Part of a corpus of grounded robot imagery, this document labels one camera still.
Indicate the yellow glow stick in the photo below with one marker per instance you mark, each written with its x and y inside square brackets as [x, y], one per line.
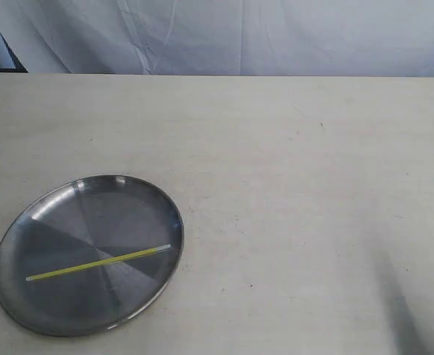
[105, 262]

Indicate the white backdrop cloth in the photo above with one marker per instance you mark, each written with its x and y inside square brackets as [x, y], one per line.
[373, 38]

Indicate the round stainless steel plate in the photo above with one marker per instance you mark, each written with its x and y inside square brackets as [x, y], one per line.
[90, 219]

